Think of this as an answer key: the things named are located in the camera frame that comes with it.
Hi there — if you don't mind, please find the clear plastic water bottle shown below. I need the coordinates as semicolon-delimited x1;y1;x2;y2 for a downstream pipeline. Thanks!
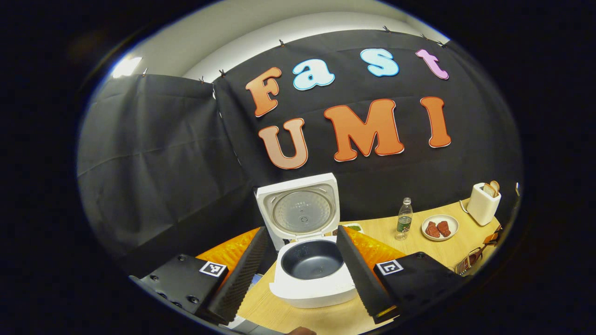
394;197;414;241

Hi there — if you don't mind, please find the ceiling light panel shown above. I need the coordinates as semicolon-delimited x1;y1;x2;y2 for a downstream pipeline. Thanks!
112;56;143;79

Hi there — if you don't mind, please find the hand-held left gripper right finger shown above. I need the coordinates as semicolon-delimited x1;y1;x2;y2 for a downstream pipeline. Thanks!
336;226;473;325

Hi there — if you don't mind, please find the white divided bean dish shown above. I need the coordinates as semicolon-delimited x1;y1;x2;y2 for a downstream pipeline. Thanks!
332;223;364;236

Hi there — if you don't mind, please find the white round plate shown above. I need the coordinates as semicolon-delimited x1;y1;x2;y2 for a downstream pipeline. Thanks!
421;214;460;242

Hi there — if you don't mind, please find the white toaster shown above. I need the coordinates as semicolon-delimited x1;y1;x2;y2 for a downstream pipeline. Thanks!
467;182;502;227

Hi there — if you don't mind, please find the white rice cooker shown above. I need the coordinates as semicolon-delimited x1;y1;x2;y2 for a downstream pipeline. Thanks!
255;173;359;309

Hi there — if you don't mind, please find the black backdrop cloth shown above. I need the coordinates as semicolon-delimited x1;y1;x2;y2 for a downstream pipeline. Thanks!
77;29;523;276

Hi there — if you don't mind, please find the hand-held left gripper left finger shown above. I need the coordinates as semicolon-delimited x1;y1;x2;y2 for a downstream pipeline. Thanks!
129;227;270;326

